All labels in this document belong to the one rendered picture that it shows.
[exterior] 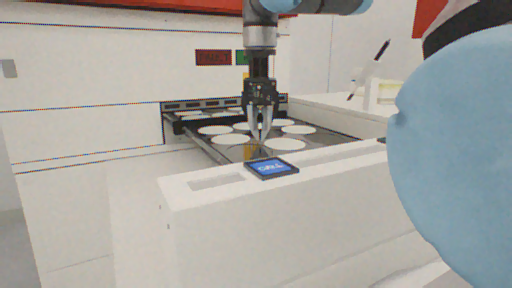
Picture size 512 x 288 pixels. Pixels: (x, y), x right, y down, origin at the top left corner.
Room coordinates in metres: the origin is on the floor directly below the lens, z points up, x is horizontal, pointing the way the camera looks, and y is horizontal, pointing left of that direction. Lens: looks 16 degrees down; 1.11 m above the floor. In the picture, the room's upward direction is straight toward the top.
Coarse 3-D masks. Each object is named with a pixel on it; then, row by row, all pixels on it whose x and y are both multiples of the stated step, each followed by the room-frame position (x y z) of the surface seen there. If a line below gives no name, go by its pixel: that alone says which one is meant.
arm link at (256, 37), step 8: (248, 32) 0.64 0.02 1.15; (256, 32) 0.63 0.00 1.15; (264, 32) 0.63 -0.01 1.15; (272, 32) 0.64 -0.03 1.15; (248, 40) 0.64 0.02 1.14; (256, 40) 0.63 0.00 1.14; (264, 40) 0.63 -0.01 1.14; (272, 40) 0.64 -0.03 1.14; (248, 48) 0.65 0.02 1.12; (256, 48) 0.64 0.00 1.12; (264, 48) 0.64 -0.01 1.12; (272, 48) 0.65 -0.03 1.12
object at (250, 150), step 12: (192, 132) 0.80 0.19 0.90; (240, 132) 0.79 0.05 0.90; (276, 132) 0.80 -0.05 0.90; (324, 132) 0.79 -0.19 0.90; (216, 144) 0.68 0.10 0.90; (240, 144) 0.68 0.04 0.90; (252, 144) 0.68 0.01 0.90; (264, 144) 0.67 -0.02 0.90; (312, 144) 0.68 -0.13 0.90; (324, 144) 0.68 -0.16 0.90; (336, 144) 0.68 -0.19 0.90; (228, 156) 0.59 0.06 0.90; (240, 156) 0.59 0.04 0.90; (252, 156) 0.59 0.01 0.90; (264, 156) 0.59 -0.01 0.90
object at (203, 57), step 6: (198, 54) 0.91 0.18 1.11; (204, 54) 0.92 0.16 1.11; (210, 54) 0.93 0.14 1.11; (216, 54) 0.94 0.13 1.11; (222, 54) 0.95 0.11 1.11; (228, 54) 0.96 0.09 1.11; (198, 60) 0.91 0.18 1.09; (204, 60) 0.92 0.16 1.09; (210, 60) 0.93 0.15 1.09; (216, 60) 0.94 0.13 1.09; (222, 60) 0.95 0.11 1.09; (228, 60) 0.96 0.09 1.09
